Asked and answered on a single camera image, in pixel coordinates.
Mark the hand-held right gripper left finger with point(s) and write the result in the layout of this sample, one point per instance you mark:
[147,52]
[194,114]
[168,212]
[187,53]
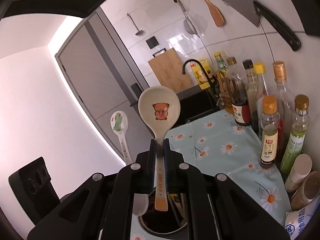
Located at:
[150,166]

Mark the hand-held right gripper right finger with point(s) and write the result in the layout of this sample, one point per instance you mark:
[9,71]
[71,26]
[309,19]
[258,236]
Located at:
[167,166]

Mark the white spoon green dinosaur print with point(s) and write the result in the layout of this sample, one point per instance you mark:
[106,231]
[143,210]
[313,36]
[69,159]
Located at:
[118,123]

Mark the black utensil holder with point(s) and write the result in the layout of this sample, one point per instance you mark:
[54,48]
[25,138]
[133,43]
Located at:
[160,220]

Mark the cream spoon bear print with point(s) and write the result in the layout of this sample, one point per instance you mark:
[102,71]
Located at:
[160,105]

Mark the daisy printed tablecloth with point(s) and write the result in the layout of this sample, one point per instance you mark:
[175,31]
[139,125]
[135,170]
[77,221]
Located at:
[225,140]

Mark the black sink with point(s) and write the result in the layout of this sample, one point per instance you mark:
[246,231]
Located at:
[197,105]

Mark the wooden cutting board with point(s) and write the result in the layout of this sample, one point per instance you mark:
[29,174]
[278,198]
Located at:
[170,70]

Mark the yellow oil bottle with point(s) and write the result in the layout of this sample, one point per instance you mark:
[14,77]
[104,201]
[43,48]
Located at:
[202,75]

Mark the dark sauce bottle red label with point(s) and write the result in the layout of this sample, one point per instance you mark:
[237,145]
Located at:
[240,100]

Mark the grey door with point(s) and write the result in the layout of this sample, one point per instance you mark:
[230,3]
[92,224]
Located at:
[100,80]

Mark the small sauce bottle gold cap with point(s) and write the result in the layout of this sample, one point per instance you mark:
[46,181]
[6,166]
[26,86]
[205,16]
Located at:
[269,140]

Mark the black faucet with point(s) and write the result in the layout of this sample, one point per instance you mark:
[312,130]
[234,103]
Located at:
[191,61]

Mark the olive oil bottle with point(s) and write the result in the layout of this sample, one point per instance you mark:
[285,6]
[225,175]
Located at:
[221,65]

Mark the green label bottle gold cap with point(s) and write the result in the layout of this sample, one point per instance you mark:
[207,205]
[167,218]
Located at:
[293,142]

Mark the black cap bottle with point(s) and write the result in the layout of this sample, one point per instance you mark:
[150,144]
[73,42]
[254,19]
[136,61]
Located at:
[248,66]

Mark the white lid spice jar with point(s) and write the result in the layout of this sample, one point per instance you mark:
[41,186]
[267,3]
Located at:
[300,170]

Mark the metal ladle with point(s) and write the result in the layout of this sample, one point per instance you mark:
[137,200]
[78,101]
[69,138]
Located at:
[138,32]

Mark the yellow cap bottle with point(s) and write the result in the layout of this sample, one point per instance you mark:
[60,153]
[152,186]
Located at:
[259,68]

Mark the metal strainer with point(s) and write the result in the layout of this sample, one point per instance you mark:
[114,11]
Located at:
[192,26]

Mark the brown spice jar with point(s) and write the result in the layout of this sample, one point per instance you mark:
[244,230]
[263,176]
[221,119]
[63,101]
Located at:
[307,190]

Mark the blue white salt bag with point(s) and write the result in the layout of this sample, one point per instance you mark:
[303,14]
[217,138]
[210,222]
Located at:
[300,225]

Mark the tall clear bottle gold cap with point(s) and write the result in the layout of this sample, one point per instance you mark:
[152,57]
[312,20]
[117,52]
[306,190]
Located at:
[280,70]

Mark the wooden spatula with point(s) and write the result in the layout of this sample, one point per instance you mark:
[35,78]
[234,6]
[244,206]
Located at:
[216,15]

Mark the black wall switch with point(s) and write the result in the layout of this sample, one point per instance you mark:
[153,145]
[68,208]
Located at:
[152,42]

